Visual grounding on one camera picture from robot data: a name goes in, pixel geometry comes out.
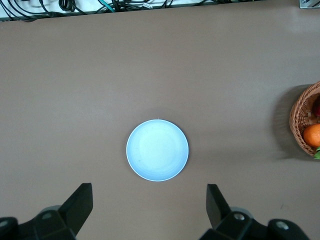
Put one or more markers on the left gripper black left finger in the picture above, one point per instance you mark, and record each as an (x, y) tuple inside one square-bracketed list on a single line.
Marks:
[(75, 210)]

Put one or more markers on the aluminium profile bracket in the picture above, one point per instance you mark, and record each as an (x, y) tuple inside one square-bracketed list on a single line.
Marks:
[(310, 3)]

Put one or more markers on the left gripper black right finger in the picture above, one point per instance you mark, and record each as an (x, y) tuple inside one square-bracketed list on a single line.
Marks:
[(220, 210)]

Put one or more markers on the dark red apple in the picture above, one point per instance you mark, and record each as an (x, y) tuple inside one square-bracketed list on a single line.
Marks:
[(317, 107)]

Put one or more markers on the brown woven wicker basket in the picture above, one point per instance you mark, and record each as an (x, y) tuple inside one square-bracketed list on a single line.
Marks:
[(297, 120)]

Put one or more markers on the orange mandarin fruit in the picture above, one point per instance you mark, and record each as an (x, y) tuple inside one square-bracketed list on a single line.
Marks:
[(312, 135)]

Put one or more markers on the light blue round plate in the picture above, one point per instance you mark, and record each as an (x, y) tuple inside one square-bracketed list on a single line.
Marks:
[(157, 150)]

